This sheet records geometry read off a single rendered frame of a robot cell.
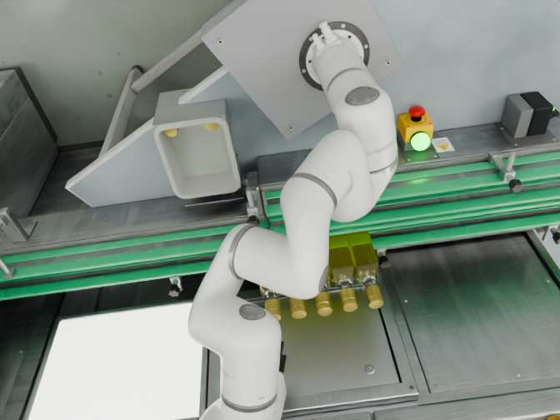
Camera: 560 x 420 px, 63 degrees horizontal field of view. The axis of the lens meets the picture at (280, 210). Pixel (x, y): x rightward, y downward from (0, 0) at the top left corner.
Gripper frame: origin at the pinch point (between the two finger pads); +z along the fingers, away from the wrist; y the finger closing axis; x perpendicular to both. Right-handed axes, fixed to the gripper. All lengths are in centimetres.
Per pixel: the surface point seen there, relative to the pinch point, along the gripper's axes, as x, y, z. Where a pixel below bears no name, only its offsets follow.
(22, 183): 104, -6, 57
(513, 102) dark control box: -51, 24, 62
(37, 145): 110, -4, 77
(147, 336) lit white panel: 36.9, -12.6, 7.8
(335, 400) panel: -12.3, -11.8, -2.4
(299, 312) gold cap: -3.4, 1.0, 10.4
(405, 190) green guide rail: -25.4, 14.2, 38.5
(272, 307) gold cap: 2.9, 1.7, 10.5
